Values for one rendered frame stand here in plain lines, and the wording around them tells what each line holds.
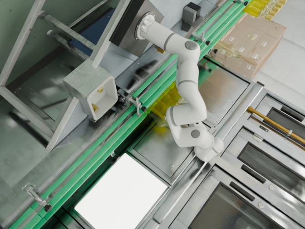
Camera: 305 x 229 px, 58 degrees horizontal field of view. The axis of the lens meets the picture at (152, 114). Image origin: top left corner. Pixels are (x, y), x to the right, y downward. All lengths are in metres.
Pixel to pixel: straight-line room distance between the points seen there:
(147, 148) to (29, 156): 0.70
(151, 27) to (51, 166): 0.83
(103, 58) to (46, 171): 0.62
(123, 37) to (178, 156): 0.74
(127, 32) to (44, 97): 0.87
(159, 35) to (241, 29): 4.49
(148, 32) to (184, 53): 0.21
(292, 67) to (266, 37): 1.10
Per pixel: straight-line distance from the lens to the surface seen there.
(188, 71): 1.17
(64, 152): 1.49
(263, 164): 1.76
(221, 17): 1.96
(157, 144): 1.64
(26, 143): 1.83
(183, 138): 1.19
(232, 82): 1.98
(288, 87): 6.15
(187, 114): 1.12
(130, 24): 1.30
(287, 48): 6.86
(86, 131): 1.51
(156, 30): 1.33
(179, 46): 1.27
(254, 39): 5.63
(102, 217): 1.54
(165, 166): 1.59
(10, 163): 1.82
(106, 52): 1.37
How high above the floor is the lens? 1.50
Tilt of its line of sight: 18 degrees down
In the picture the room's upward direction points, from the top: 125 degrees clockwise
